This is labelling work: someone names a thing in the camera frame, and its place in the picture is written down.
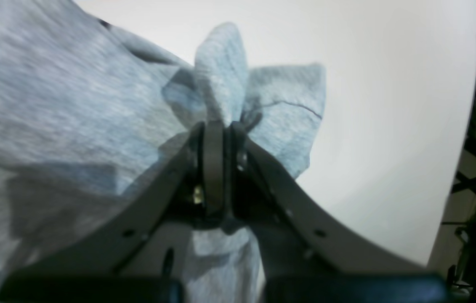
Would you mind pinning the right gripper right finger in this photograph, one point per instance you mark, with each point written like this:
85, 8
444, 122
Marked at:
307, 255

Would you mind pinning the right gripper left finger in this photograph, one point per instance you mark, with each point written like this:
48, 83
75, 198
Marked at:
139, 255

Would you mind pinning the grey T-shirt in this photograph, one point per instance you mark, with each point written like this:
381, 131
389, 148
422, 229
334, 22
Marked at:
90, 113

